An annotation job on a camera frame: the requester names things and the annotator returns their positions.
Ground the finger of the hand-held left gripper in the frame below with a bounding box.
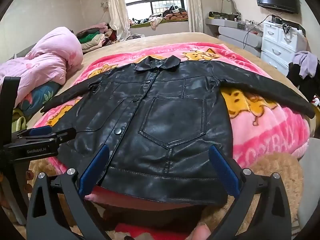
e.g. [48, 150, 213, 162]
[15, 126, 54, 139]
[49, 127, 77, 145]

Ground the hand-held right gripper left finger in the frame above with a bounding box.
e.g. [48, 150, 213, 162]
[26, 144, 112, 240]

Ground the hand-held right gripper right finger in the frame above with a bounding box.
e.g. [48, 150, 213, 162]
[208, 144, 292, 240]

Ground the black leather jacket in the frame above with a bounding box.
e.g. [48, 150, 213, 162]
[41, 56, 316, 205]

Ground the pile of folded clothes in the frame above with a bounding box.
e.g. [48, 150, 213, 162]
[76, 22, 118, 53]

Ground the heap of dark clothes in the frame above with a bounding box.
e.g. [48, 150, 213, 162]
[286, 61, 320, 103]

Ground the person's right hand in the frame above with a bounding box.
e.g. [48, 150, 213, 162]
[191, 224, 213, 240]

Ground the yellow-green cloth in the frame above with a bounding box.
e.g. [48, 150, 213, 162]
[12, 109, 27, 131]

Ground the dark floral pillow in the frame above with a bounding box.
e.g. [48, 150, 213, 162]
[14, 81, 62, 120]

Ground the pink cartoon printed blanket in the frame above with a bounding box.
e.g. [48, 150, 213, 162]
[32, 41, 310, 240]

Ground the pink quilt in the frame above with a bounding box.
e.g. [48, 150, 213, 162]
[0, 27, 83, 108]

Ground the white drawer cabinet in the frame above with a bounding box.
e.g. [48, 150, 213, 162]
[260, 21, 307, 75]

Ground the lavender garment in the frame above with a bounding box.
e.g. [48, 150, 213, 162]
[292, 51, 319, 79]

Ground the cream curtain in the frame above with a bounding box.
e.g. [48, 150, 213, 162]
[102, 0, 130, 42]
[185, 0, 203, 33]

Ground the grey dressing table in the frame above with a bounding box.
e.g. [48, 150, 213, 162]
[205, 17, 263, 49]

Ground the bed with beige sheet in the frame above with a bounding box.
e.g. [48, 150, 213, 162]
[7, 31, 320, 240]

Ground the pale pink garment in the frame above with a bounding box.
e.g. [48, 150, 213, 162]
[149, 16, 166, 28]

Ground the black cable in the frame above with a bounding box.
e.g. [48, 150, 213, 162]
[243, 15, 273, 50]

